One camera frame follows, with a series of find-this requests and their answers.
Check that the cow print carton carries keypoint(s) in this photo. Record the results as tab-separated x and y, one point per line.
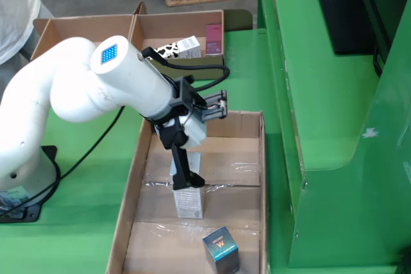
183	47

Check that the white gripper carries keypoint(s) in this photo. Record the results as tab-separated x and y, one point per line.
196	133

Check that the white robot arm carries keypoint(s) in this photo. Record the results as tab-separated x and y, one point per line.
64	88

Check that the person in white shirt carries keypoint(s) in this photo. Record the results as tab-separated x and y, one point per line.
13	14

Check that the empty cardboard box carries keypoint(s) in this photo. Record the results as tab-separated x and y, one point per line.
83	27

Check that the blue box with W print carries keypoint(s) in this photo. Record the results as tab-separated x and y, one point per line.
221	251

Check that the cardboard box with olive flap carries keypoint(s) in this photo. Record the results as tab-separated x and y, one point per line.
180	27

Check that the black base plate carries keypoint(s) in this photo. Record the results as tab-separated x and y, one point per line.
48	155

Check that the tall white product box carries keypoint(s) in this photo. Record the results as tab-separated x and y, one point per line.
189	203

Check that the black flat monitor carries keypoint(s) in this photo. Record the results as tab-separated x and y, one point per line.
340	14

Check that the large shallow cardboard tray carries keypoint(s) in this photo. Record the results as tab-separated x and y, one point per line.
231	165

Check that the pink product box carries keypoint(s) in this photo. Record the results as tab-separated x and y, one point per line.
213	39

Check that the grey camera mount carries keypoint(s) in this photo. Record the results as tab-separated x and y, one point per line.
184	94

